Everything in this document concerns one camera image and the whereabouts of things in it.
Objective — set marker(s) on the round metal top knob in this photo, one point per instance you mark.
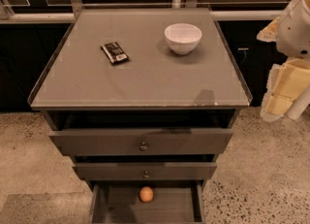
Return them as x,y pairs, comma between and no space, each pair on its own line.
143,146

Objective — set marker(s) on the grey middle drawer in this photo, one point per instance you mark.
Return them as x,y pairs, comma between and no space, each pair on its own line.
135,170

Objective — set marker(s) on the metal rail frame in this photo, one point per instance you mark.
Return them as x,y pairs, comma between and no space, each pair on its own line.
38,17

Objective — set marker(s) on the white ceramic bowl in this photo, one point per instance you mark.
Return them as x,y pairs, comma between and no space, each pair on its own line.
182,38

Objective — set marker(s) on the grey top drawer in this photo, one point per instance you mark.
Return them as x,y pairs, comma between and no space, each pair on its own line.
116,142

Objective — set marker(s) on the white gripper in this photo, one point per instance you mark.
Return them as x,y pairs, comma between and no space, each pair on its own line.
295,32

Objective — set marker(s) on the black snack bar wrapper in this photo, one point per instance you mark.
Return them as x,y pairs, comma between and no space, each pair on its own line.
115,53

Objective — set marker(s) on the orange fruit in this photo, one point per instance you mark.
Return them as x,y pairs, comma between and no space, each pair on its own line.
146,194

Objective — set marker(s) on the white post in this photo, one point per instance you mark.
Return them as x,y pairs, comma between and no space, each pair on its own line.
299,105

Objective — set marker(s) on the grey drawer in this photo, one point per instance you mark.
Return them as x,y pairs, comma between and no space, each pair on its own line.
174,202
116,142
135,170

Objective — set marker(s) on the round metal knob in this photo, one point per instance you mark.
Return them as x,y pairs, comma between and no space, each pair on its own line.
143,146
146,175

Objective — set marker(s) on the grey drawer cabinet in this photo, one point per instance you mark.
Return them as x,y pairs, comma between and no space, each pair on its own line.
155,88

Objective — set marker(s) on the grey bottom drawer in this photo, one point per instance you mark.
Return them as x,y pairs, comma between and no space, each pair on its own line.
174,202

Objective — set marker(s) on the round metal middle knob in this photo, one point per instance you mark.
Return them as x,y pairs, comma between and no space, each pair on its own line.
146,175

